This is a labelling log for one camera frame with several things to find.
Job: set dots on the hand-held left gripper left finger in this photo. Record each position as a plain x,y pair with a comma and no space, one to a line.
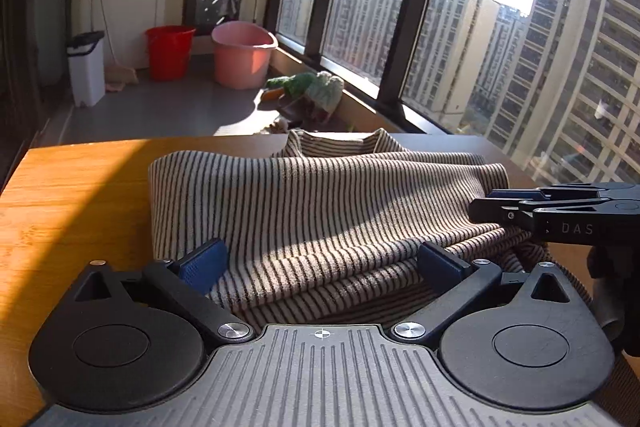
202,264

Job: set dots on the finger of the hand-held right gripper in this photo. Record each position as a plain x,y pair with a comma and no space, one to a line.
550,194
500,211

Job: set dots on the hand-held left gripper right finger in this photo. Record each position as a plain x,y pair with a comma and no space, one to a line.
440,267

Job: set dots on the striped knit sweater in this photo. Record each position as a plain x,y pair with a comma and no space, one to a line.
325,207

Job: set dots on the apartment buildings outside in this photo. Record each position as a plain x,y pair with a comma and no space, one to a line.
500,57

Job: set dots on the orange carrot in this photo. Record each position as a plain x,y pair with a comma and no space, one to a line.
272,95

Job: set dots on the green leafy vegetable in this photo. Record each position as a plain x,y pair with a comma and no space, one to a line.
290,86

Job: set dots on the straw broom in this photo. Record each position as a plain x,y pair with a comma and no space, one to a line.
120,77

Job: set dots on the pink plastic bucket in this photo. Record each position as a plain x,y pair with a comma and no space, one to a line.
242,62

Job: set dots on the green cloth pile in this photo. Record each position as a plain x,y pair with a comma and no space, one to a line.
325,94

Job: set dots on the red plastic bucket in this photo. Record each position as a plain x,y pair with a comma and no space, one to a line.
170,54

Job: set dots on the white trash bin black lid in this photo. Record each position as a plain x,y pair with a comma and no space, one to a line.
86,72

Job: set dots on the black window frame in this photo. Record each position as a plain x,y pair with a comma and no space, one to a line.
412,32

